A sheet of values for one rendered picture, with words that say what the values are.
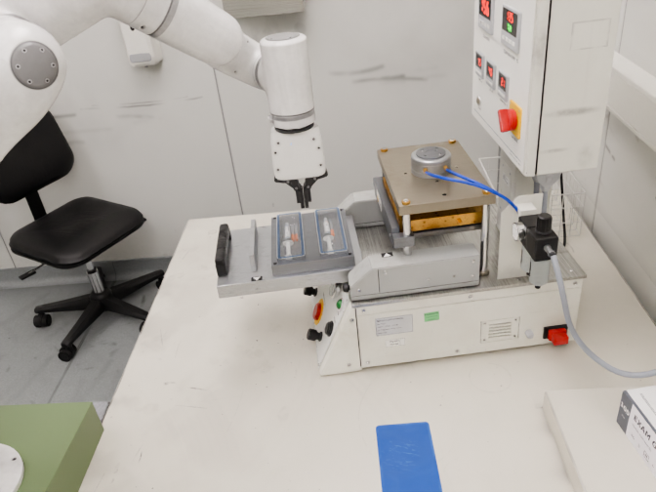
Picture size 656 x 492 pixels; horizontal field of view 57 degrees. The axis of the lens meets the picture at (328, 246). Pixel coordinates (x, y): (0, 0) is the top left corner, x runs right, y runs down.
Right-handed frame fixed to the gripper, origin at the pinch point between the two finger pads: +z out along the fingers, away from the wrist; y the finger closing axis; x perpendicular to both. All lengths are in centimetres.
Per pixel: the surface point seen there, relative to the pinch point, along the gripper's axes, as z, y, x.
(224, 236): 7.8, -17.8, 1.1
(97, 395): 109, -92, 66
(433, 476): 34, 17, -44
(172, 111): 26, -56, 147
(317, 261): 9.5, 1.4, -9.9
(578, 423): 29, 43, -40
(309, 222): 9.2, 0.4, 5.7
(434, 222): 3.8, 24.7, -9.6
